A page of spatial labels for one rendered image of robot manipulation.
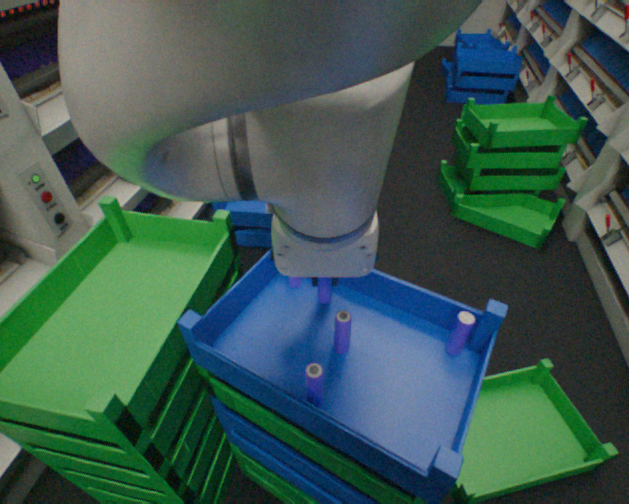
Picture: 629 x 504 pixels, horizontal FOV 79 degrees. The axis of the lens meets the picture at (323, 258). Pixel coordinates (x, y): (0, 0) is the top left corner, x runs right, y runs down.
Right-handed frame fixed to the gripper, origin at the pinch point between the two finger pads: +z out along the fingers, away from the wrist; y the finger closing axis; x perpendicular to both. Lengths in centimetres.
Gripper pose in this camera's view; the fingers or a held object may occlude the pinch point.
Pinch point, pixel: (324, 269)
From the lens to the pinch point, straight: 46.5
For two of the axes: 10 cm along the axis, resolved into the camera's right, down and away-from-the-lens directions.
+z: 0.0, 3.7, 9.3
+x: 0.0, -9.3, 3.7
